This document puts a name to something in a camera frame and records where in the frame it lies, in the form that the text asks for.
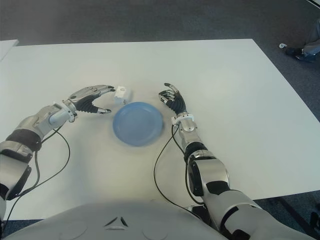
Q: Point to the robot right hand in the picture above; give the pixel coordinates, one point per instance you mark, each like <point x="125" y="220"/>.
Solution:
<point x="177" y="102"/>

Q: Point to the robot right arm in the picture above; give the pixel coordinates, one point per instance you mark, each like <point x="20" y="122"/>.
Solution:
<point x="212" y="172"/>

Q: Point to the blue plastic plate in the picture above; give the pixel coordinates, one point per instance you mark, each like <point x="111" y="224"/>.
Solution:
<point x="137" y="123"/>

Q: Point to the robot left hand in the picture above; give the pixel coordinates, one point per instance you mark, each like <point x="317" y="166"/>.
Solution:
<point x="85" y="100"/>

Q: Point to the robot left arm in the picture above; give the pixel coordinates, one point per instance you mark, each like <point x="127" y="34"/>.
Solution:
<point x="32" y="125"/>

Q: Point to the small white floor object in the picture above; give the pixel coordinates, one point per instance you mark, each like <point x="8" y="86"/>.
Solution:
<point x="282" y="45"/>

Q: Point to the black table leg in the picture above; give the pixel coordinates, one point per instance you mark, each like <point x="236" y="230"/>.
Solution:
<point x="295" y="212"/>

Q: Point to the white neighbouring table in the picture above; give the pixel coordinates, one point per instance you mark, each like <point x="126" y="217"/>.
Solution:
<point x="7" y="48"/>

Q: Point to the grey robot torso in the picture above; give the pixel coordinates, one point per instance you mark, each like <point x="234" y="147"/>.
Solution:
<point x="112" y="220"/>

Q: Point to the black shoes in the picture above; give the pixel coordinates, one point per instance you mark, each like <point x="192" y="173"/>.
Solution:
<point x="298" y="53"/>

